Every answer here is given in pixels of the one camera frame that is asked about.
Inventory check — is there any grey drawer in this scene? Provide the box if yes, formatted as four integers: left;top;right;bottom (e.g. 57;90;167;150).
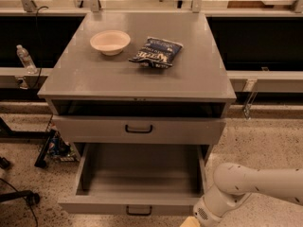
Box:
53;116;225;145
59;144;207;217

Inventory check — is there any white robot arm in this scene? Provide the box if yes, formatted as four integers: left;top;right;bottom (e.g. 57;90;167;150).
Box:
180;163;303;227

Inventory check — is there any grey top drawer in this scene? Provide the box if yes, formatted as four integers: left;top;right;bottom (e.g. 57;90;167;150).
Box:
53;116;225;145

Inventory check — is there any grey drawer cabinet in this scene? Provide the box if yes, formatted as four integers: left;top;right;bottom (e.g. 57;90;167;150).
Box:
37;10;238;165

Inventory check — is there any black electronics box on floor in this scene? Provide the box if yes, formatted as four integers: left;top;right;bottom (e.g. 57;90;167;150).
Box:
34;130;76;168

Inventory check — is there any black chair base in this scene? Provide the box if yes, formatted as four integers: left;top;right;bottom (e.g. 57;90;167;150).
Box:
0;177;41;227

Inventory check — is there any blue chip bag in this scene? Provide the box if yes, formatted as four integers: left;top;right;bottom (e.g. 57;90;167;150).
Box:
130;37;183;69

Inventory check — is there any white bowl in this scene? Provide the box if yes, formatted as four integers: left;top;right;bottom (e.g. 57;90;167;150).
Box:
90;30;131;56

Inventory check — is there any clear plastic water bottle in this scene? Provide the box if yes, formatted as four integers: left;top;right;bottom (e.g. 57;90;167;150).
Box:
16;44;38;75

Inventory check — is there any black cable on left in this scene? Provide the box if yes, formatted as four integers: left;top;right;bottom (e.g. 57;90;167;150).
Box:
29;6;49;90

